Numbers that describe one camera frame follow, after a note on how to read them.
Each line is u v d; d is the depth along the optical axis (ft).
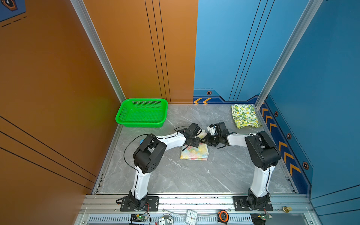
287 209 2.29
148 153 1.76
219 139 2.59
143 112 3.80
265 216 2.28
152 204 2.42
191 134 2.48
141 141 1.78
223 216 2.20
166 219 2.08
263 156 1.71
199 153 2.93
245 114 3.57
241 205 2.38
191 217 2.24
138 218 2.32
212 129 3.08
